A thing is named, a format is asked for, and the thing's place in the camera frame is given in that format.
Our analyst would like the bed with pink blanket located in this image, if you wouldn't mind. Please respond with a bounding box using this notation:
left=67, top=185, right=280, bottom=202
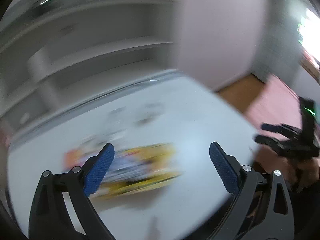
left=245, top=75, right=302, bottom=140

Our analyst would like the white desk hutch shelf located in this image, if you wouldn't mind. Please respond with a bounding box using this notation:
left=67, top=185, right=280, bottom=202
left=1, top=0, right=181, bottom=129

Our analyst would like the yellow snack package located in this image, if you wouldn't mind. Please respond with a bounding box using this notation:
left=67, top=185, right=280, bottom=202
left=63, top=142, right=182, bottom=199

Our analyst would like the person's right hand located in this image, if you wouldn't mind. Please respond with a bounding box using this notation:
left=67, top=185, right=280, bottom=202
left=254, top=146, right=319, bottom=192

